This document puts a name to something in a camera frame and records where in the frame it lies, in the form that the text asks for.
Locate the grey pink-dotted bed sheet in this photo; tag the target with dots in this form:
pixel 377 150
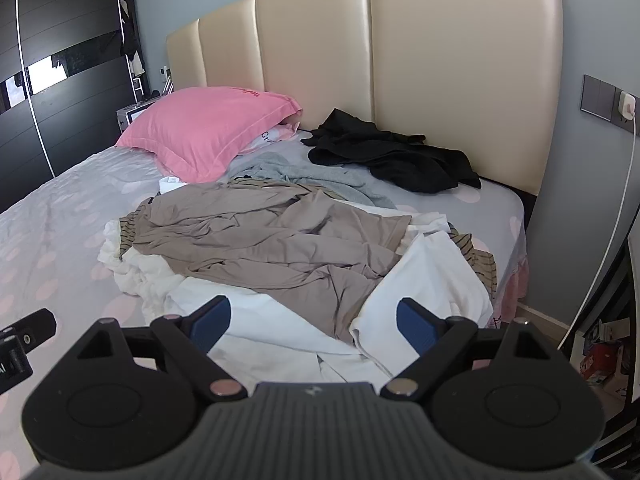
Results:
pixel 60 200

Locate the cream padded headboard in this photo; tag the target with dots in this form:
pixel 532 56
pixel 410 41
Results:
pixel 425 60

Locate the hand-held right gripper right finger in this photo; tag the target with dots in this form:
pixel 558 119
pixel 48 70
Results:
pixel 412 322

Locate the white charger plug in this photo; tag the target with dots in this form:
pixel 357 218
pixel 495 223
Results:
pixel 626 105

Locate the pink pillow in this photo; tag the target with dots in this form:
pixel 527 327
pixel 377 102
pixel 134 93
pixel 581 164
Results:
pixel 200 125

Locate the silver bedside box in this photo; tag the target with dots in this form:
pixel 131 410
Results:
pixel 131 112

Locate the hanging dark clothes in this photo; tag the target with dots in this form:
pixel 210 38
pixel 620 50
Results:
pixel 131 35

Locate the taupe shirt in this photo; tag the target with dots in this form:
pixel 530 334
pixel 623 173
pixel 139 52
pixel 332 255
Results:
pixel 260 240

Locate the black garment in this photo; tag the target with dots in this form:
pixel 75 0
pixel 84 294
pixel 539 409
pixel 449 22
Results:
pixel 395 157

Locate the black wardrobe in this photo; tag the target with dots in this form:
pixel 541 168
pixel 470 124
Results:
pixel 75 110

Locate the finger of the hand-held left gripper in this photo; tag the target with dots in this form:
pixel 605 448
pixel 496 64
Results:
pixel 37 322

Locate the striped garment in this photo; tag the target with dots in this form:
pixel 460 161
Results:
pixel 482 262

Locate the red cardboard box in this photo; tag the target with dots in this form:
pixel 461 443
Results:
pixel 597 360

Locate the grey wall socket panel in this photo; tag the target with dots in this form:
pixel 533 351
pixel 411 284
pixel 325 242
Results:
pixel 597 97

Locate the grey crumpled garment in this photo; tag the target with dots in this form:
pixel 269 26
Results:
pixel 305 172

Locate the white printed pillow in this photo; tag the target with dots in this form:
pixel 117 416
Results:
pixel 270 139

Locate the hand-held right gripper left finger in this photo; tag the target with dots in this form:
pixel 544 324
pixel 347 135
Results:
pixel 212 322

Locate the white crumpled garment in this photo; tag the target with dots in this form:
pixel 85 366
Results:
pixel 440 280

